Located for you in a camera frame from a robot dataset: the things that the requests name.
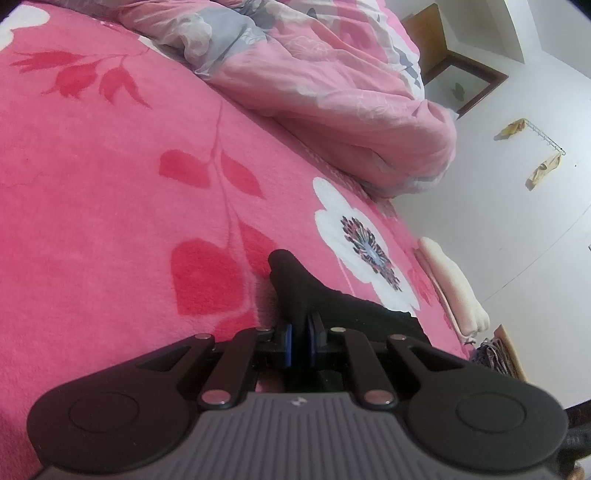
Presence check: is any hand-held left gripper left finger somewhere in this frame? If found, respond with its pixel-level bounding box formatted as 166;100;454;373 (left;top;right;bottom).
136;323;295;411

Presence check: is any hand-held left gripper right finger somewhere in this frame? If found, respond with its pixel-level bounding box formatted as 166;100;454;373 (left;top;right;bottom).
307;313;467;411

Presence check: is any black printed t-shirt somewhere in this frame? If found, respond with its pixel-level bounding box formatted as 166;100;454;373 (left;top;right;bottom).
269;249;432;393

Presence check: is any small cream cloth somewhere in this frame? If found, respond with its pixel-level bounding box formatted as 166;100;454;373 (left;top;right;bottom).
418;236;491;343

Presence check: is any dark patterned cloth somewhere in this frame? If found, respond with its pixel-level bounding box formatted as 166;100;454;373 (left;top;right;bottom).
471;337;511;374

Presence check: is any light brown wooden piece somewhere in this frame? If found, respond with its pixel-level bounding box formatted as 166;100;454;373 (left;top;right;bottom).
494;323;527;384

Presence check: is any pink floral blanket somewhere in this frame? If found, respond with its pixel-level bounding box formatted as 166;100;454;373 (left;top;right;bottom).
0;0;476;480

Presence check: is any pink patterned duvet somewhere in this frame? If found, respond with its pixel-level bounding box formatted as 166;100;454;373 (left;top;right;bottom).
104;0;458;199

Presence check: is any light brown wooden board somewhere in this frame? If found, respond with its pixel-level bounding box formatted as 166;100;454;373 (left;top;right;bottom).
401;4;446;63

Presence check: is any white wall hook rack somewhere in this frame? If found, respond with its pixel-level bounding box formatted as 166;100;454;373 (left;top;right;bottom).
524;119;567;157

